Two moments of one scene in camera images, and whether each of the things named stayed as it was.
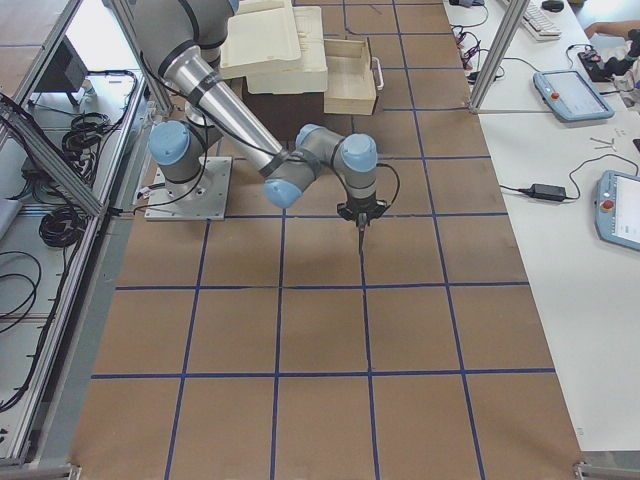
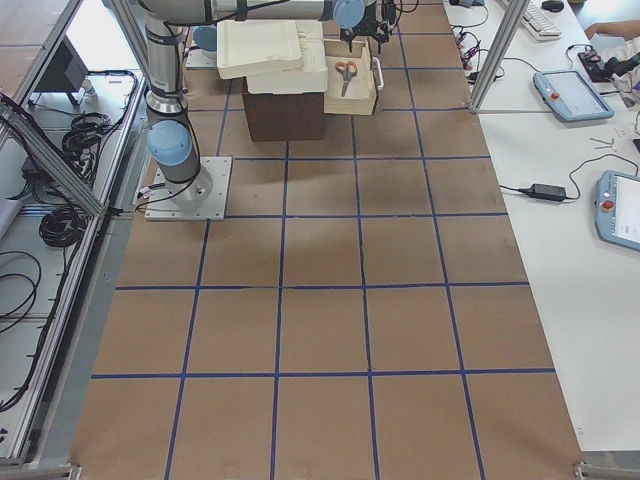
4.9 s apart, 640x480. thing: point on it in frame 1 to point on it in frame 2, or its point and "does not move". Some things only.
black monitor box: (66, 72) does not move
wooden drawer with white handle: (353, 77) does not move
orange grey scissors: (361, 231) to (348, 70)
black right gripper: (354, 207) to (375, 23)
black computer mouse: (553, 6) does not move
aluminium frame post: (498, 53) does not move
